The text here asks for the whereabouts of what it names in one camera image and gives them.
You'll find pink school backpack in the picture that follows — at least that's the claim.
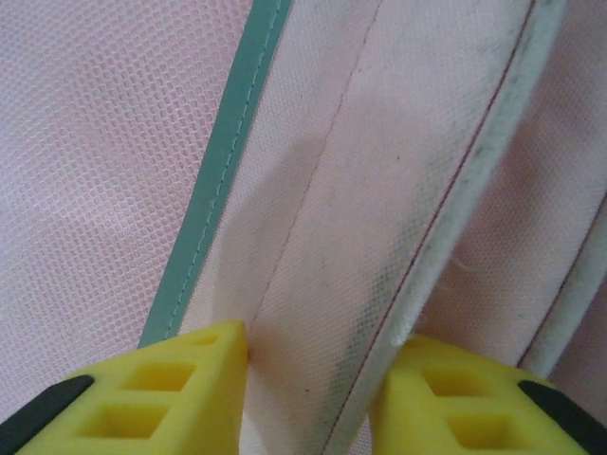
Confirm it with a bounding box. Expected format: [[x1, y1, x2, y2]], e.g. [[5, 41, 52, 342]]
[[0, 0, 607, 455]]

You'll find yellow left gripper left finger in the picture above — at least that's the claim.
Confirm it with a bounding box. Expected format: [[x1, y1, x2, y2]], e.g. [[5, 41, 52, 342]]
[[0, 319, 251, 455]]

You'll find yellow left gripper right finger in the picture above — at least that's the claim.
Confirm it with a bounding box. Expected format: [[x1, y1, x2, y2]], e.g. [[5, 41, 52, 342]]
[[368, 334, 607, 455]]

